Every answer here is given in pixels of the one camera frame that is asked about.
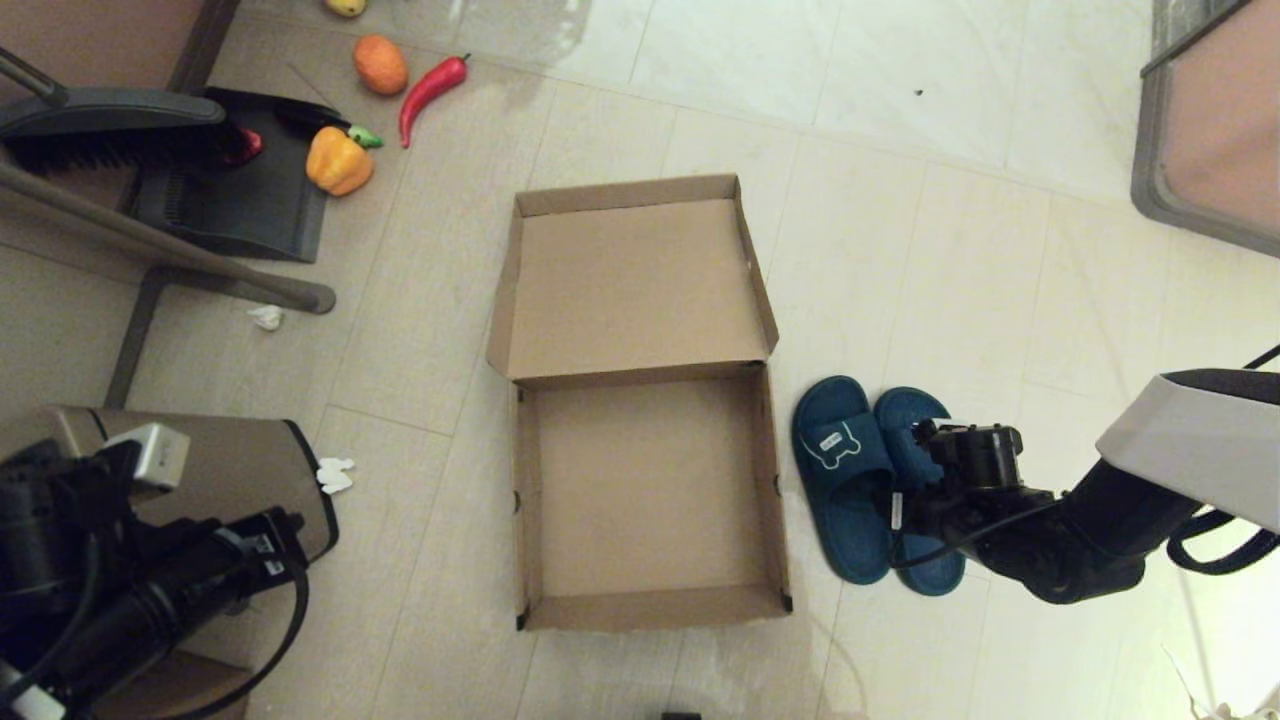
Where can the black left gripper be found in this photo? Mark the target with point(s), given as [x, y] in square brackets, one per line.
[130, 600]

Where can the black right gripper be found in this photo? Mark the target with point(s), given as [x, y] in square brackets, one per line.
[975, 460]

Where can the dark blue slipper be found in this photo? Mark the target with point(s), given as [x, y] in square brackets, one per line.
[835, 520]
[900, 420]

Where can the brown cardboard shoe box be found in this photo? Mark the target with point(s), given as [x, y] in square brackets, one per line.
[640, 480]

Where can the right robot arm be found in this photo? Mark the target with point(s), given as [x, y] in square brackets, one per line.
[1180, 440]

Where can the brown plastic trash bin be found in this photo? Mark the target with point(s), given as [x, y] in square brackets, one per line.
[230, 470]

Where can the small crumpled white tissue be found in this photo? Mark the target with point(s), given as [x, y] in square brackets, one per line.
[266, 317]
[334, 477]

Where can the dark brown cardboard carton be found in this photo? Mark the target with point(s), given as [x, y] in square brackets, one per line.
[200, 692]

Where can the brown table with metal legs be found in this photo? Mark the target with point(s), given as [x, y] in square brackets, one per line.
[150, 242]

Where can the black dustpan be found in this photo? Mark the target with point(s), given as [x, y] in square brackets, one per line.
[245, 205]

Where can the white crumpled plastic scrap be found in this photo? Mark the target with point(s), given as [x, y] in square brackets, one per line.
[1218, 712]

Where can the yellow bell pepper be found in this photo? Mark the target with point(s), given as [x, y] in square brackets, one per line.
[338, 163]

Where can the small red fruit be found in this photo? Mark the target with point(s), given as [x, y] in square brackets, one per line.
[250, 145]

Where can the dark eggplant with green stem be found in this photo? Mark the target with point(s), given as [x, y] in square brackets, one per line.
[366, 137]

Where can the black broom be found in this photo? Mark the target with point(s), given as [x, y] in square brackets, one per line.
[110, 110]

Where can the red chili pepper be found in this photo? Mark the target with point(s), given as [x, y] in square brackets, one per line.
[428, 90]

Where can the orange fruit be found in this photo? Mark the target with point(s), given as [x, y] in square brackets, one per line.
[380, 64]

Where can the brown table with grey rim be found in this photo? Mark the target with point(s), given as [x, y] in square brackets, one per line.
[1220, 130]

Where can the yellow fruit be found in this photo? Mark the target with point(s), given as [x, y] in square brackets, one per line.
[345, 6]

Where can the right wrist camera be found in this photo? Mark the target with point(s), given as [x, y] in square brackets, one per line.
[950, 422]

